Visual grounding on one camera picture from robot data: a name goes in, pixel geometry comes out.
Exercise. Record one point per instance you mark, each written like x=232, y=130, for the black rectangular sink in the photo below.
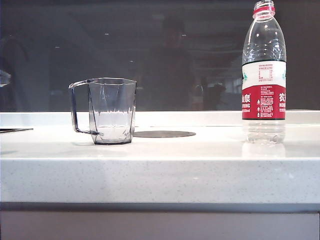
x=12, y=130

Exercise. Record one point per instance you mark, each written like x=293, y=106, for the mineral water bottle red label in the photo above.
x=263, y=100

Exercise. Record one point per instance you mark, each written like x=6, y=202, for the clear faceted plastic mug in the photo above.
x=112, y=117

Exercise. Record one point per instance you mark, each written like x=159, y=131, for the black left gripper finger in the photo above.
x=4, y=78

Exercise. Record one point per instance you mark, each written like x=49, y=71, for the grey cabinet front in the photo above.
x=160, y=226

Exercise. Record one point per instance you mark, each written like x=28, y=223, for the round black countertop disc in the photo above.
x=165, y=134

